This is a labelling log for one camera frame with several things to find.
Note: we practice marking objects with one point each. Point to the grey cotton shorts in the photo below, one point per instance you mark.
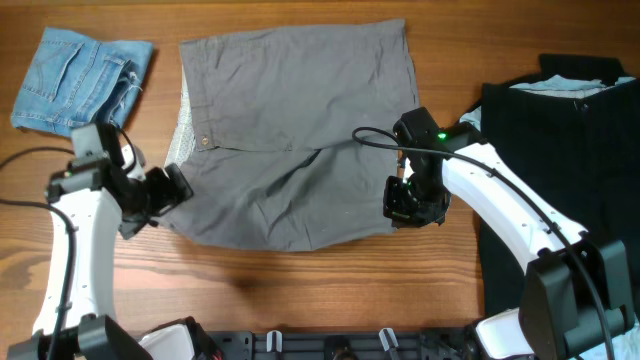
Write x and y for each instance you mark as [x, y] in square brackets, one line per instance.
[272, 162]

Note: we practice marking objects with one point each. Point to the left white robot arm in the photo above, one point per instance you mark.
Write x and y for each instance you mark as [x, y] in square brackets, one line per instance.
[104, 192]

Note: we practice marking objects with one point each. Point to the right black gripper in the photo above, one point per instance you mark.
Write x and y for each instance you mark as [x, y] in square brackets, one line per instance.
[393, 205]

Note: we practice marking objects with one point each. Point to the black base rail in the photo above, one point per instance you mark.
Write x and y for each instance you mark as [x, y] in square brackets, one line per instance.
[429, 344]

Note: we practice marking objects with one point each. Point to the black shorts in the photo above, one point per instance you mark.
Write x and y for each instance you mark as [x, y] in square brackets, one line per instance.
[580, 155]

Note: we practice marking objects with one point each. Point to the folded blue denim shorts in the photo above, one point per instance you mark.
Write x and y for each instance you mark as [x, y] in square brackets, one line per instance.
[74, 80]

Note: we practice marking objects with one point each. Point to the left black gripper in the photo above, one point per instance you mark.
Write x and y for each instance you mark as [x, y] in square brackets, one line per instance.
[168, 196]

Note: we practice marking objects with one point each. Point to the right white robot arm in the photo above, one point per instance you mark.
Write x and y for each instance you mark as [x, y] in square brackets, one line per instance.
[577, 292]

